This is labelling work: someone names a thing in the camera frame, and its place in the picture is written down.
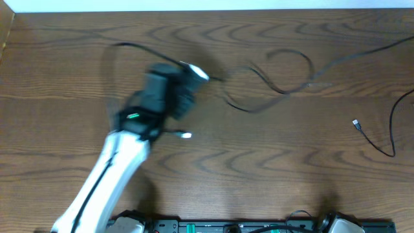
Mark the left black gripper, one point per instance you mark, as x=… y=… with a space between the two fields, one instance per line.
x=185 y=103

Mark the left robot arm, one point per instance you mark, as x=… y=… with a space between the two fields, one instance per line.
x=169 y=92

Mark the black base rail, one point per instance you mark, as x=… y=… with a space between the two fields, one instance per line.
x=298 y=221

